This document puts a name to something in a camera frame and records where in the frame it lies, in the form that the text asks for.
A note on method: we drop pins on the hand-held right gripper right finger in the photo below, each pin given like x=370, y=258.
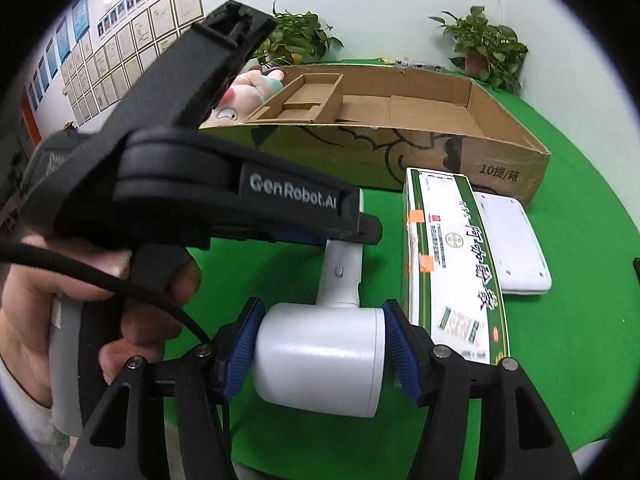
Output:
x=402, y=350

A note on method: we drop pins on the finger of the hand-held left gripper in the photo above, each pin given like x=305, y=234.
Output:
x=200, y=60
x=345, y=220

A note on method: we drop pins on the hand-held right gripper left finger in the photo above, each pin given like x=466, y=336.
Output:
x=245, y=345

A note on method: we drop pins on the pink plush pig toy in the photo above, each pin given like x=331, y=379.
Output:
x=245, y=87

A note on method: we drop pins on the large cardboard box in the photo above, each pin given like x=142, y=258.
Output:
x=350, y=155

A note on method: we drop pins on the white hair dryer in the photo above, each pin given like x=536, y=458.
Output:
x=320, y=355

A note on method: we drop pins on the green and white carton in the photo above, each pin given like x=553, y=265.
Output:
x=450, y=260

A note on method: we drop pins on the brown cardboard insert tray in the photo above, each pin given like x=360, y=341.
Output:
x=310, y=91

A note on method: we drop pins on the white device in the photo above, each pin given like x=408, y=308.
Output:
x=515, y=245

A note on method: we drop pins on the person's left forearm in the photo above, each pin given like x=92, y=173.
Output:
x=25, y=425

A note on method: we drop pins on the person's left hand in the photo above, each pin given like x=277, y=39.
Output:
x=150, y=325

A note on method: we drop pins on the bushy potted green plant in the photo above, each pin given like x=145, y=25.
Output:
x=300, y=35

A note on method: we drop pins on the row of blue notice boards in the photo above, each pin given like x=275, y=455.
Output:
x=62, y=42

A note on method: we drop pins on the patterned tissue packet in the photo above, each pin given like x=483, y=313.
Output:
x=420, y=65

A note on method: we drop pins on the green tablecloth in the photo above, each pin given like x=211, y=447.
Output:
x=575, y=310

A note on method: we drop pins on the green plant in brown pot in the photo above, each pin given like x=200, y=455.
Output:
x=480, y=40

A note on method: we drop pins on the wall of framed certificates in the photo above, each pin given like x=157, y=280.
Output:
x=135, y=45

